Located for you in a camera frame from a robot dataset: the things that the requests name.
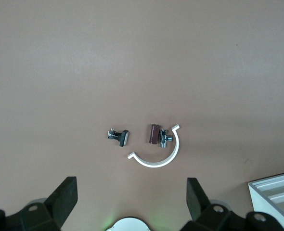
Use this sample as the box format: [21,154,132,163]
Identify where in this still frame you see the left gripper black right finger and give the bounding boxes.
[180,177,284,231]

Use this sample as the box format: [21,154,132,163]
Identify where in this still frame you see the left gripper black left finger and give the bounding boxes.
[0,176,78,231]

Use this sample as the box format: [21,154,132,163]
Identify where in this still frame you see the brown table mat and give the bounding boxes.
[0,0,284,231]

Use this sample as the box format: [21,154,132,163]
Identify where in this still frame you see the white curved bracket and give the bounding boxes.
[127,124,181,168]

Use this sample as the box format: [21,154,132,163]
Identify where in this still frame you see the small black switch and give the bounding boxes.
[107,128,130,147]

